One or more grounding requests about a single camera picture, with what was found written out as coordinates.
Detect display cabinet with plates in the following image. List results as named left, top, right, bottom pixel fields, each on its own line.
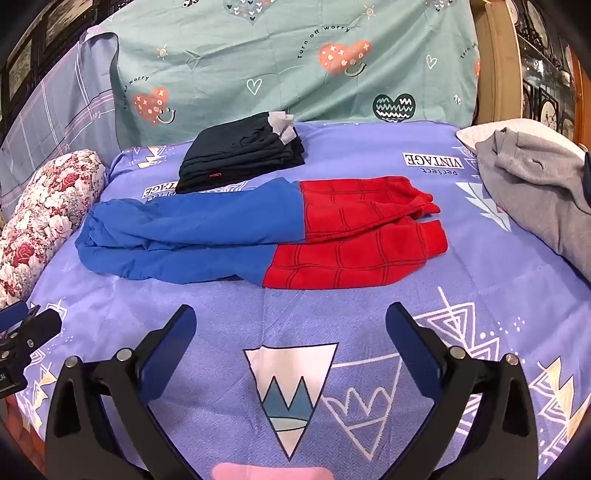
left=505, top=0, right=591, bottom=148

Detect grey sweatshirt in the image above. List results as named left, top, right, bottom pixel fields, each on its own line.
left=475, top=127, right=591, bottom=278

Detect plaid grey purple pillow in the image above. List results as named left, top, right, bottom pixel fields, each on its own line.
left=0, top=25, right=123, bottom=208

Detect white pillow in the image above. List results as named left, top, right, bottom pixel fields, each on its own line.
left=455, top=119, right=587, bottom=155

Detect small grey cloth piece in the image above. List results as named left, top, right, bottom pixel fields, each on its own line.
left=268, top=111, right=297, bottom=145

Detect dark framed wall pictures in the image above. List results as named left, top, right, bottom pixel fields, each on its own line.
left=0, top=0, right=134, bottom=107

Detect red and blue pants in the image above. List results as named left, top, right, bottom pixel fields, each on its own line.
left=75, top=175, right=448, bottom=290

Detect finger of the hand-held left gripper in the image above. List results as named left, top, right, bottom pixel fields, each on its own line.
left=0, top=301, right=29, bottom=334
left=9, top=308, right=63, bottom=358

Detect green heart printed sheet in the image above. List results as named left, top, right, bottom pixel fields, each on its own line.
left=108, top=0, right=481, bottom=155

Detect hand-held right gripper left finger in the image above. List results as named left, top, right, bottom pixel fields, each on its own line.
left=45, top=304, right=204, bottom=480

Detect purple printed bedsheet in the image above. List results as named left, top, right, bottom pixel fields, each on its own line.
left=11, top=121, right=591, bottom=480

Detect folded black pants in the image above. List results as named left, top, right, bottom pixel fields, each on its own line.
left=176, top=112, right=306, bottom=195

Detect floral bolster pillow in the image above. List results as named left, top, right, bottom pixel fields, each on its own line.
left=0, top=149, right=108, bottom=310

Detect wooden bed frame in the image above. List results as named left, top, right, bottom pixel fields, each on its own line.
left=471, top=0, right=525, bottom=125

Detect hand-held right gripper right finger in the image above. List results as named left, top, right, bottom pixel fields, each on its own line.
left=385, top=302, right=540, bottom=480

